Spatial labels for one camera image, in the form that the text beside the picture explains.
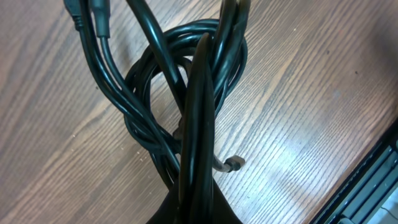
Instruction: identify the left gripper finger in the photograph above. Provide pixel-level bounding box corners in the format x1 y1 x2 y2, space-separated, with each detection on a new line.
149 34 240 223

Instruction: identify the thin black USB cable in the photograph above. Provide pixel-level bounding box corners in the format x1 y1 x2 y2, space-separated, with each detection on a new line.
172 118 246 174

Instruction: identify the thick black USB cable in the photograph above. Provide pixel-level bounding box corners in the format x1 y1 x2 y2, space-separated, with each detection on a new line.
63 0 252 190

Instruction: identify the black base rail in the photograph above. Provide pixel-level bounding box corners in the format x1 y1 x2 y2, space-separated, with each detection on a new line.
310 121 397 224

